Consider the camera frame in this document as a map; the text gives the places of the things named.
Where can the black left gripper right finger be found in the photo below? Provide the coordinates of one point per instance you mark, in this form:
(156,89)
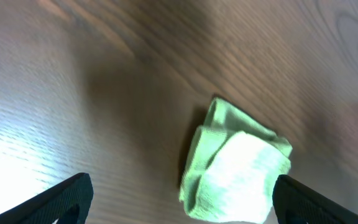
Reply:
(295,203)

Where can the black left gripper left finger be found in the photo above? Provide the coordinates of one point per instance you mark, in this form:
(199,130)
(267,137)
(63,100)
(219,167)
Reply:
(67,202)

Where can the green microfiber cloth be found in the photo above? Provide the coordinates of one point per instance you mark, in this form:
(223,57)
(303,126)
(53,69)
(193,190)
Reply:
(232,166)

